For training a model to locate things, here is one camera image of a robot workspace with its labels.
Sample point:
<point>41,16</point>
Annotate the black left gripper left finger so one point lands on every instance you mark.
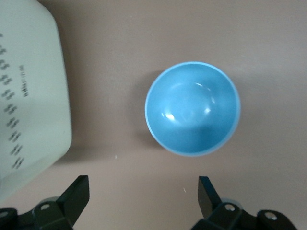
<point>72,201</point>

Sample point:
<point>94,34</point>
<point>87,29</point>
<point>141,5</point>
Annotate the white plastic printed housing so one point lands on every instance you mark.
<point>31,95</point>

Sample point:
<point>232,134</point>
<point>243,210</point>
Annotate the blue bowl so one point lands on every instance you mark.
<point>192,112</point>

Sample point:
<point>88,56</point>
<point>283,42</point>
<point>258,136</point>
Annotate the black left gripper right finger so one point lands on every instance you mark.
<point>208,201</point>

